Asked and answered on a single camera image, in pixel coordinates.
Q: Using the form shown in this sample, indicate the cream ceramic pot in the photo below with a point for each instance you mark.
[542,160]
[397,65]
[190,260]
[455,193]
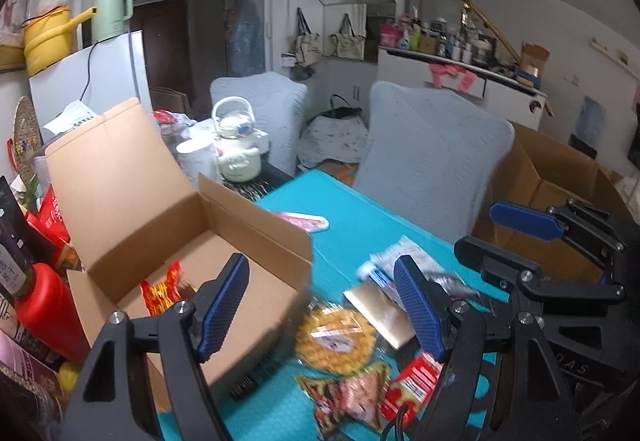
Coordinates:
[237,166]

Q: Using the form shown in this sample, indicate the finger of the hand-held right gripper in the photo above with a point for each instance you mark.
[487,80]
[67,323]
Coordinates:
[500,263]
[522,222]

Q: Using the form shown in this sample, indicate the yellow pot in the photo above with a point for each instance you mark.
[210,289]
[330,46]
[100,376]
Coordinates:
[47,41]

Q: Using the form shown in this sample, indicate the white patterned snack packet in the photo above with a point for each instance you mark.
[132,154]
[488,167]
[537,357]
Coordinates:
[407,251]

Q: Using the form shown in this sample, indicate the white fridge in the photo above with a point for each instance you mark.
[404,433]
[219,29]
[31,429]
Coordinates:
[110,76]

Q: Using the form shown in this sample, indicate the silver blue snack packet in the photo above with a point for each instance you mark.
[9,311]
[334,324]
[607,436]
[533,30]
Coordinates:
[382,276]

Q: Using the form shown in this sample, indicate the red yellow snack packet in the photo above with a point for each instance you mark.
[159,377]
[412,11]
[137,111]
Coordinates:
[160,293]

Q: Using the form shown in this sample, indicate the large brown cardboard box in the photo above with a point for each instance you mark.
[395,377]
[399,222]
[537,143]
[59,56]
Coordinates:
[550,181]

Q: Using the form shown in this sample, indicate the dark crinkled snack packet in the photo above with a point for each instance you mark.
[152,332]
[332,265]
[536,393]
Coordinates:
[350,396]

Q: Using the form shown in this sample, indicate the green electric kettle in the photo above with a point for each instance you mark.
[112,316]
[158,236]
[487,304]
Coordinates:
[111,11]

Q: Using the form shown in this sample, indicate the round woven tray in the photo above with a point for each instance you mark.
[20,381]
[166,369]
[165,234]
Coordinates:
[27,131]

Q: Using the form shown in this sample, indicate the clear waffle packet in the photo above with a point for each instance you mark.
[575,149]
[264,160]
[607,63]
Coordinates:
[335,333]

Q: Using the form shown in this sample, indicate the grey leaf covered chair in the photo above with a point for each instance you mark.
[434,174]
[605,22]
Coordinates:
[260,111]
[430,161]

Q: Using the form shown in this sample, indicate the small cardboard box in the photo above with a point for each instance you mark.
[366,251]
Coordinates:
[532,58]

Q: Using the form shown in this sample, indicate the pink cloth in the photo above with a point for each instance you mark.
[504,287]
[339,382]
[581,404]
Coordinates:
[452,73]

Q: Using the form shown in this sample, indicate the canvas tote bag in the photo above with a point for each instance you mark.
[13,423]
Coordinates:
[306,46]
[347,41]

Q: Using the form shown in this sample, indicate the yellow fruit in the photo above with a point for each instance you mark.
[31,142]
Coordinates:
[70,375]

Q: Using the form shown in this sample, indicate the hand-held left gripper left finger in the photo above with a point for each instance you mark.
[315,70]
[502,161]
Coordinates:
[222,313]

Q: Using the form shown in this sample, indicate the dark box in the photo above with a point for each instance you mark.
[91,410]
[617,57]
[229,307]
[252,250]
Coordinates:
[15,241]

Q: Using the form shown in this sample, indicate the pink flat item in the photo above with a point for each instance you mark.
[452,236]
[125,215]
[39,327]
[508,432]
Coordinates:
[305,221]

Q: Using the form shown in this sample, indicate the white mug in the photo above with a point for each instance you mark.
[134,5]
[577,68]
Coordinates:
[195,161]

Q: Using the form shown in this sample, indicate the white counter cabinet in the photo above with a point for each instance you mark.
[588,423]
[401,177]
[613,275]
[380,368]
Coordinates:
[505,93]

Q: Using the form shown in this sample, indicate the red plastic bottle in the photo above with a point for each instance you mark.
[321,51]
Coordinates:
[47,316]

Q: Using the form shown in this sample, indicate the white green box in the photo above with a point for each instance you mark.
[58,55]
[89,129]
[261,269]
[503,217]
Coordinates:
[70,118]

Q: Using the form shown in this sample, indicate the red bag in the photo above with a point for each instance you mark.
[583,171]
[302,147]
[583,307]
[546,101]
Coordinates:
[52,216]

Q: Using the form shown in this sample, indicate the blue wall bag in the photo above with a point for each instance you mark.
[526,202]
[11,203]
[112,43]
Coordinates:
[592,116]

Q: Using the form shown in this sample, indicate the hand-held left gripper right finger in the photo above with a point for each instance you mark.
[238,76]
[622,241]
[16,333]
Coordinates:
[419,316]

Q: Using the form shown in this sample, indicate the red white label packet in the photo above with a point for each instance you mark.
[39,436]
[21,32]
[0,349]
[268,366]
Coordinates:
[412,383]

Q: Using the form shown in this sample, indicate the brown door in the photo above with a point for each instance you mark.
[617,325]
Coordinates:
[165,46]

